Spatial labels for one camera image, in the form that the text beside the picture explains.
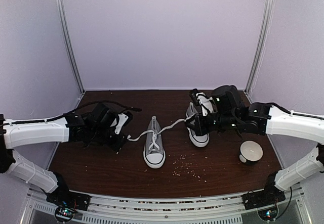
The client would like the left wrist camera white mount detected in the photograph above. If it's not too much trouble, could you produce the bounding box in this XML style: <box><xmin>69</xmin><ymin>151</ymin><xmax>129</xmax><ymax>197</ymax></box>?
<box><xmin>111</xmin><ymin>113</ymin><xmax>130</xmax><ymax>135</ymax></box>

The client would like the left aluminium frame post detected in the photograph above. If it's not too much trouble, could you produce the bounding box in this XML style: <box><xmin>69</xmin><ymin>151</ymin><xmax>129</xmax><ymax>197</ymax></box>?
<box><xmin>56</xmin><ymin>0</ymin><xmax>85</xmax><ymax>94</ymax></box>

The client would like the black and white bowl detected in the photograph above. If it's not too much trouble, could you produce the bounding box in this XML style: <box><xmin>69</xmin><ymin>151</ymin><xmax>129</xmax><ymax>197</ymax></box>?
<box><xmin>239</xmin><ymin>141</ymin><xmax>263</xmax><ymax>166</ymax></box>

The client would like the aluminium frame post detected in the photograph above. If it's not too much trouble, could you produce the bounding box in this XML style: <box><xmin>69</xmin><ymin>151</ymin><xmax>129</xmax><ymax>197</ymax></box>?
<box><xmin>56</xmin><ymin>0</ymin><xmax>85</xmax><ymax>94</ymax></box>
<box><xmin>245</xmin><ymin>0</ymin><xmax>275</xmax><ymax>97</ymax></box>

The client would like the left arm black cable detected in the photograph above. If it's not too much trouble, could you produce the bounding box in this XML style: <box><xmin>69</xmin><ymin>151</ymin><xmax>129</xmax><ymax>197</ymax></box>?
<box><xmin>15</xmin><ymin>100</ymin><xmax>142</xmax><ymax>123</ymax></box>

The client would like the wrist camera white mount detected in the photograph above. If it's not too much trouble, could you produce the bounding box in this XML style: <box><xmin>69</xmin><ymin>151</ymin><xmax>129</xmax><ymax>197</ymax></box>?
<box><xmin>189</xmin><ymin>88</ymin><xmax>215</xmax><ymax>116</ymax></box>
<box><xmin>111</xmin><ymin>113</ymin><xmax>130</xmax><ymax>135</ymax></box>

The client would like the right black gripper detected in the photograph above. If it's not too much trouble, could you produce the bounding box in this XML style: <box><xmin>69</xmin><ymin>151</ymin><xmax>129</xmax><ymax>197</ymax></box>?
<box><xmin>185</xmin><ymin>112</ymin><xmax>238</xmax><ymax>137</ymax></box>

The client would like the front aluminium rail frame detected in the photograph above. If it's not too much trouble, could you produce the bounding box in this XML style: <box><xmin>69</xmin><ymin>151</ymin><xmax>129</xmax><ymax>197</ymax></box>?
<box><xmin>18</xmin><ymin>184</ymin><xmax>315</xmax><ymax>223</ymax></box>

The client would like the right aluminium frame post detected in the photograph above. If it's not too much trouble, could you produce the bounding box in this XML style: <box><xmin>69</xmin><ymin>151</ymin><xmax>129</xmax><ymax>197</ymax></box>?
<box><xmin>245</xmin><ymin>0</ymin><xmax>275</xmax><ymax>97</ymax></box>

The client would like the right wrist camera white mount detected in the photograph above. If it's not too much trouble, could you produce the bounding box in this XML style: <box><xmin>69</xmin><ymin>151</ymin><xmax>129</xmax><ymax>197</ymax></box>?
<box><xmin>189</xmin><ymin>88</ymin><xmax>215</xmax><ymax>116</ymax></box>

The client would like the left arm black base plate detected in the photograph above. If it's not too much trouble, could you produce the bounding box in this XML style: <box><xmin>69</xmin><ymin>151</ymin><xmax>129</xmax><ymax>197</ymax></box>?
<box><xmin>45</xmin><ymin>191</ymin><xmax>91</xmax><ymax>211</ymax></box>

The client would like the grey sneaker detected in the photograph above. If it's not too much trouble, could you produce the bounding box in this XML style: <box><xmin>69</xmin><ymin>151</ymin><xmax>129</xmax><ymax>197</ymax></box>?
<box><xmin>128</xmin><ymin>115</ymin><xmax>188</xmax><ymax>169</ymax></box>
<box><xmin>185</xmin><ymin>102</ymin><xmax>210</xmax><ymax>148</ymax></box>

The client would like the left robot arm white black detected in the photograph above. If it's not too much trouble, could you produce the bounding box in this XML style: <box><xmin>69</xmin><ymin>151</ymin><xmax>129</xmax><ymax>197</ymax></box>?
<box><xmin>1</xmin><ymin>102</ymin><xmax>133</xmax><ymax>206</ymax></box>

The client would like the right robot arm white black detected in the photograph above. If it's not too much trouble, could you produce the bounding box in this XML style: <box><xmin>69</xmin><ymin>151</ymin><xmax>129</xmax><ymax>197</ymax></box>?
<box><xmin>185</xmin><ymin>85</ymin><xmax>323</xmax><ymax>205</ymax></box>

